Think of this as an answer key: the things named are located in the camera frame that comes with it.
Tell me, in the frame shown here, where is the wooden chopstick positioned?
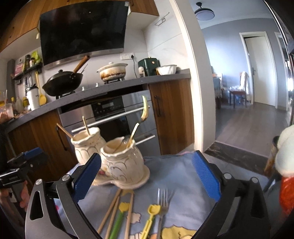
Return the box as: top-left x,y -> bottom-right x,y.
124,190 -> 134,239
82,116 -> 91,136
97,188 -> 122,233
56,123 -> 73,139

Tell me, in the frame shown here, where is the green handled yellow spoon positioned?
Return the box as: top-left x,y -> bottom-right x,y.
109,202 -> 130,239

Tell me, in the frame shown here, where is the silver fork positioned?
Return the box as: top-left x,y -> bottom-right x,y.
157,188 -> 169,239

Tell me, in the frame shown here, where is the yellow handled plastic spoon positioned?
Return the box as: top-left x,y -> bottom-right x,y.
141,204 -> 161,239

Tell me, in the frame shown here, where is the gold fork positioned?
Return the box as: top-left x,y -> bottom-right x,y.
126,96 -> 149,148

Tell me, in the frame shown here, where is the silver spoon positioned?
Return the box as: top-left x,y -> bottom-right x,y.
113,137 -> 127,153

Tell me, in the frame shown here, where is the dark green kitchen appliance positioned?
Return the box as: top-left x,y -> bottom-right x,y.
138,57 -> 160,76

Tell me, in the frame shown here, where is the person left hand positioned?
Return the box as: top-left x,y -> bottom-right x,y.
1,180 -> 30,212

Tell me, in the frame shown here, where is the blue cartoon table cloth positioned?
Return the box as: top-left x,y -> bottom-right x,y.
56,151 -> 218,239

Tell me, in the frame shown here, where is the white floral ceramic utensil holder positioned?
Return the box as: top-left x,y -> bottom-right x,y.
71,127 -> 150,189

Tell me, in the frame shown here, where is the orange mesh bag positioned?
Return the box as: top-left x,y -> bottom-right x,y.
279,177 -> 294,215

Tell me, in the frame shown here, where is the white cloth bundle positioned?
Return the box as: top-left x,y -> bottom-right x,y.
275,125 -> 294,177

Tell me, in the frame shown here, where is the yellow spatula hanging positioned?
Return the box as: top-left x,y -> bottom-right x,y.
35,71 -> 47,106

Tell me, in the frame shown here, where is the stainless steel oven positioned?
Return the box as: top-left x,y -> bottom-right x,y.
59,90 -> 161,157

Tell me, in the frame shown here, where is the white thermos cup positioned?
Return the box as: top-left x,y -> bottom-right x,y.
26,84 -> 40,110

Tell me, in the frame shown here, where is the wooden lower cabinet door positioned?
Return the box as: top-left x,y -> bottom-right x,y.
148,79 -> 194,155

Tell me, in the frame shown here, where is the wooden chair with cloth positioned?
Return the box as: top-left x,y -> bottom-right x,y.
229,71 -> 249,108

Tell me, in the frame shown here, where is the white interior door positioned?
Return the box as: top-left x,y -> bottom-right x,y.
245,36 -> 276,107

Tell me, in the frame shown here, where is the white ceramic casserole pot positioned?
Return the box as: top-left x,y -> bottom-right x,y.
97,62 -> 128,82

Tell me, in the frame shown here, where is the white bowl on counter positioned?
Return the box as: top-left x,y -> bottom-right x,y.
156,65 -> 177,76

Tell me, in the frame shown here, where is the black range hood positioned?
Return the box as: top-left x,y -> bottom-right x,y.
40,1 -> 130,67

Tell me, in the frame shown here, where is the round ceiling lamp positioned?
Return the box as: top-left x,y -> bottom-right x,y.
194,2 -> 215,21

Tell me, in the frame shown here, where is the wooden upper cabinet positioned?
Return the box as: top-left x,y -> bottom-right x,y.
129,0 -> 159,16

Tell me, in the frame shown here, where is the black wok wooden handle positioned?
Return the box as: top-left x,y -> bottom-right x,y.
42,55 -> 91,99

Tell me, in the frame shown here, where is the wall spice shelf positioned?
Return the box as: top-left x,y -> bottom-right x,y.
10,50 -> 43,81

